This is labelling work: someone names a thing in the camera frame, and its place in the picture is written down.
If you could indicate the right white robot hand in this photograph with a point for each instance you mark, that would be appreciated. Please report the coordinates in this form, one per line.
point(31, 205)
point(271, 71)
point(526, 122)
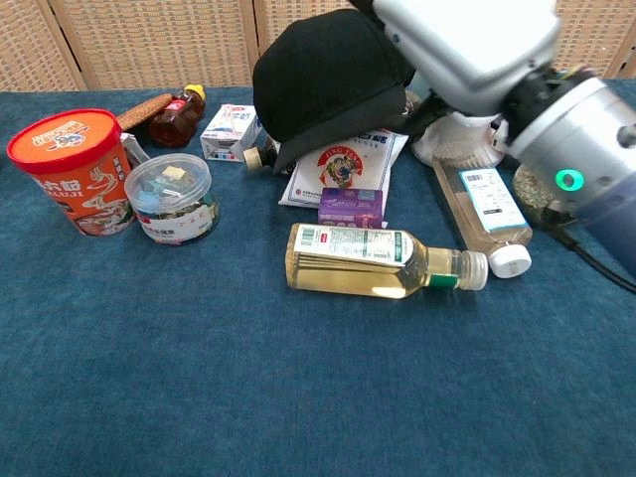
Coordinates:
point(467, 45)

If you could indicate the black fabric cap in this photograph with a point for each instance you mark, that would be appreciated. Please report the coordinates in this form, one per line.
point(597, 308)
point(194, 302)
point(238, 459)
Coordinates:
point(328, 79)

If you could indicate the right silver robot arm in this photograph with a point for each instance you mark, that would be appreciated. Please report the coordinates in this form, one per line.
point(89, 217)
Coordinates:
point(576, 149)

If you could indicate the white sugar bag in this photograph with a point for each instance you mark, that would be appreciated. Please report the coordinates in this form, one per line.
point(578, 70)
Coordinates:
point(343, 174)

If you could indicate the glass spice jar black lid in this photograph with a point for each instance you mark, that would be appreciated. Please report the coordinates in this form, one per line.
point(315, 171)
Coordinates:
point(534, 191)

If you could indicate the pale drink bottle white cap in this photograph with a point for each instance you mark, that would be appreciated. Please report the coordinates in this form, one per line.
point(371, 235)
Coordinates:
point(484, 208)

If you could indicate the small purple box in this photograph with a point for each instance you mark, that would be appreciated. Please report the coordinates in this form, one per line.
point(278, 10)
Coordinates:
point(351, 207)

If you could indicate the dark soy sauce bottle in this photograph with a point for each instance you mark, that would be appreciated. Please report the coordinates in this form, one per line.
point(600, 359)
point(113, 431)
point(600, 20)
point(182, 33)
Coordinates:
point(259, 156)

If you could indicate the yellow liquid plastic bottle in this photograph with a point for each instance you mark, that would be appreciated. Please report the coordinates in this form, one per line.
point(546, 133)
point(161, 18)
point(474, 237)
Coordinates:
point(367, 261)

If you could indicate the small white blue carton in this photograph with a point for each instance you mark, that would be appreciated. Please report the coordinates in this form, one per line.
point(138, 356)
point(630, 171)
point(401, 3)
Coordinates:
point(228, 134)

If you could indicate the amber honey squeeze bottle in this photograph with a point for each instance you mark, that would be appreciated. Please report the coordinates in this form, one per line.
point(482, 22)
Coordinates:
point(174, 121)

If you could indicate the wicker folding screen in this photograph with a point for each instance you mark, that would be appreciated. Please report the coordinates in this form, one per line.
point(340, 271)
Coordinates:
point(159, 42)

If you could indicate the clear jar of binder clips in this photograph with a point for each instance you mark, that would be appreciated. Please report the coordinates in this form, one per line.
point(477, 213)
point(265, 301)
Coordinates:
point(171, 199)

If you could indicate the small silver sachet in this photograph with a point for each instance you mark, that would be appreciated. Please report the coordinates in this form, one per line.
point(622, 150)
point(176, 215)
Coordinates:
point(134, 150)

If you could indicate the blue tablecloth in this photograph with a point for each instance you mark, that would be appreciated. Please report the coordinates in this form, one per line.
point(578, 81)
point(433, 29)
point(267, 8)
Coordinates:
point(248, 377)

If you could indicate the orange instant noodle cup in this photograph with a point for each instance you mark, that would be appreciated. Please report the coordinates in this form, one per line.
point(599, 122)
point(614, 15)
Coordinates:
point(74, 169)

